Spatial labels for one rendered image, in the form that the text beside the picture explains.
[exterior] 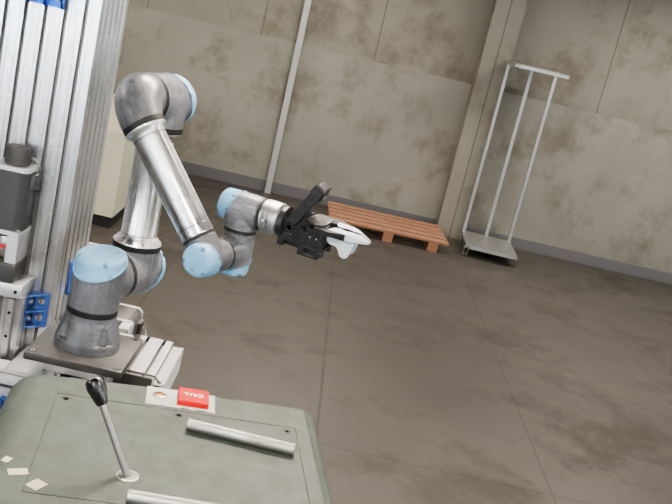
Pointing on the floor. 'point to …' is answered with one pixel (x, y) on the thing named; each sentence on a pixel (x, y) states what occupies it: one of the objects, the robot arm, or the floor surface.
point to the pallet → (389, 225)
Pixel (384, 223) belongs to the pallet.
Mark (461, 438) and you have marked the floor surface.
